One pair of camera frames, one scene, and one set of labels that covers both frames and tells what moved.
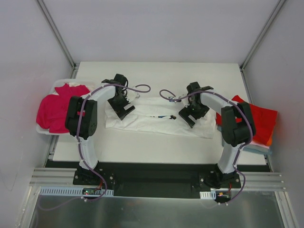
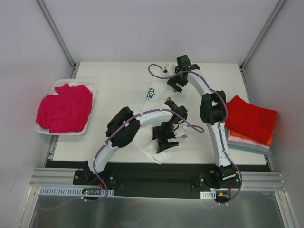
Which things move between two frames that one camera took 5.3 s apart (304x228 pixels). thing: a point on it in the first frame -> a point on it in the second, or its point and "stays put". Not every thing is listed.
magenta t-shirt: x=52 y=109 stays put
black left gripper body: x=120 y=108 -> x=165 y=136
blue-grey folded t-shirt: x=257 y=149 stays put
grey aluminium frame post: x=279 y=4 stays put
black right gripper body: x=191 y=115 -> x=176 y=83
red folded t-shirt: x=263 y=119 stays put
